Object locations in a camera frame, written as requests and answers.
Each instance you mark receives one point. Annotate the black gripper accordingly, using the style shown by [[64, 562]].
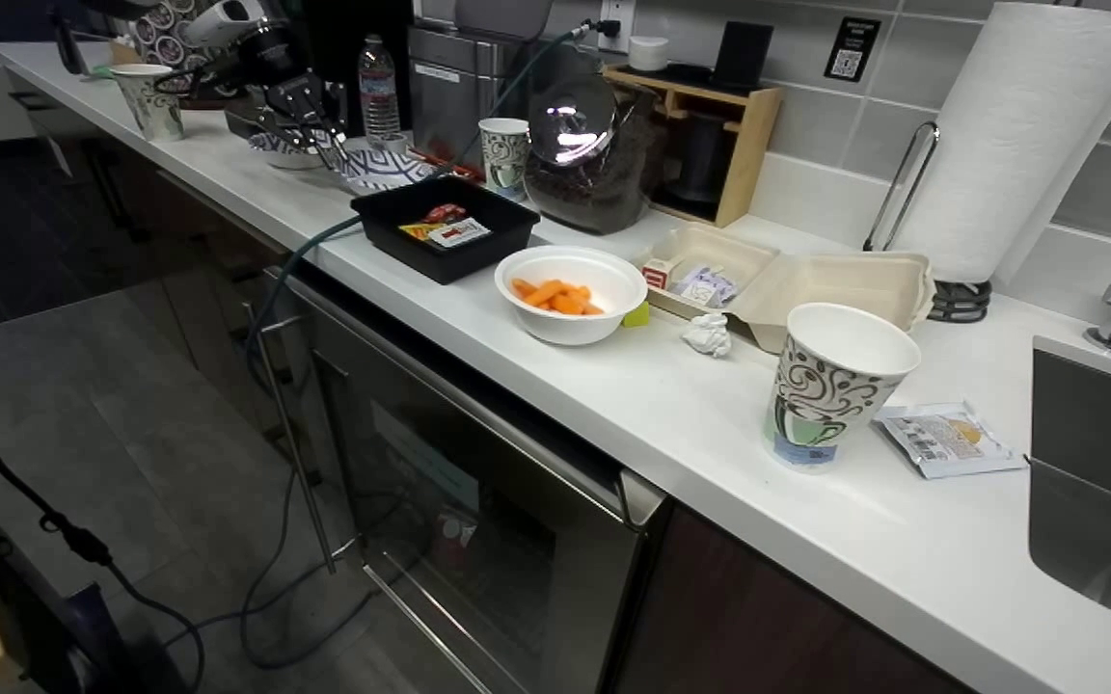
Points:
[[258, 82]]

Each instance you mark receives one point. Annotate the yellow sauce packet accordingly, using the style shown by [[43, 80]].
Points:
[[423, 233]]

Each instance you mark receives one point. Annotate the red ketchup packet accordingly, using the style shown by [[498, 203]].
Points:
[[446, 212]]

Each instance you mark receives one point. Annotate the white sauce packet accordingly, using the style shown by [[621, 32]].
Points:
[[459, 233]]

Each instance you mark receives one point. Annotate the black pan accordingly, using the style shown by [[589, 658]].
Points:
[[384, 217]]

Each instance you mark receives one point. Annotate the Keurig coffee machine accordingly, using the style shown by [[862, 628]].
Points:
[[336, 32]]

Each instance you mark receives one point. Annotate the clear water bottle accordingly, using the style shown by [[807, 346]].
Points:
[[378, 89]]

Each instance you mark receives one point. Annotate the clear plastic storage box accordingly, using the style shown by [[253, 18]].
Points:
[[451, 82]]

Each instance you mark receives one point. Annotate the patterned paper cup middle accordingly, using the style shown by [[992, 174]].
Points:
[[501, 152]]

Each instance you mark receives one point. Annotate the glass pot with lid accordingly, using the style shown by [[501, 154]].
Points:
[[589, 154]]

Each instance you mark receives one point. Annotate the white bowl with carrots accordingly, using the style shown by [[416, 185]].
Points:
[[569, 294]]

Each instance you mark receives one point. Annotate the wooden shelf rack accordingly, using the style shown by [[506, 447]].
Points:
[[706, 145]]

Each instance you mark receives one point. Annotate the crumpled white tissue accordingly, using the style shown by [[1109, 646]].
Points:
[[706, 338]]

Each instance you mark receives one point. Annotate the takeout foam container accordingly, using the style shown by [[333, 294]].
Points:
[[752, 283]]

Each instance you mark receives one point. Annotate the paper cup near sink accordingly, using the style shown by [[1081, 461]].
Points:
[[838, 362]]

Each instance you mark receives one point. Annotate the flat snack packet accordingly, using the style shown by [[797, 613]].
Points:
[[945, 440]]

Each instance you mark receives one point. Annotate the paper towel roll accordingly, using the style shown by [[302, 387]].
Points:
[[1010, 131]]

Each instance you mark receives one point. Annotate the paper cup near camera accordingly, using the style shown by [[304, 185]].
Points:
[[147, 102]]

